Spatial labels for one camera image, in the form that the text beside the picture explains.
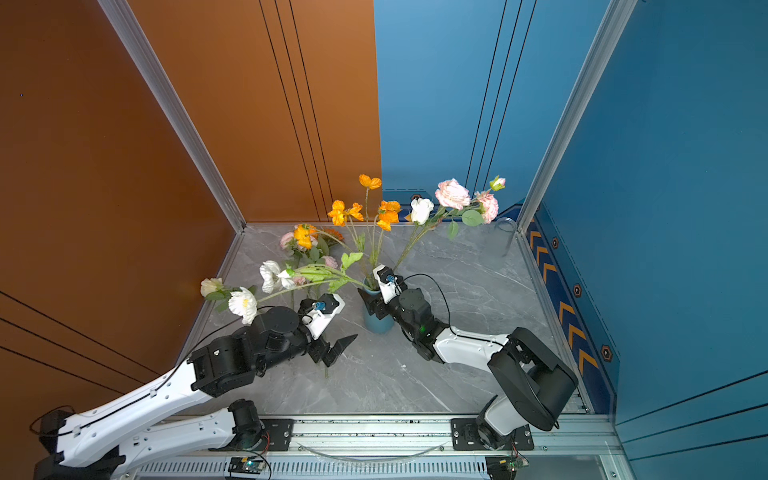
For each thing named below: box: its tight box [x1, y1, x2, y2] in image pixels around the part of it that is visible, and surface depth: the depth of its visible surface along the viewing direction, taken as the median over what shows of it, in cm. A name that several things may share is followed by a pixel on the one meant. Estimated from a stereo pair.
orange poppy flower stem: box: [294, 174, 402, 289], surface depth 72 cm
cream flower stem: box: [200, 277, 241, 312], surface depth 101 cm
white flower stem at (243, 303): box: [228, 252, 373, 325], surface depth 58 cm
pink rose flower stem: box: [392, 176, 506, 272], surface depth 67 cm
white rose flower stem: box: [393, 197, 434, 270], surface depth 66 cm
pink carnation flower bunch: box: [280, 232, 339, 285], surface depth 110 cm
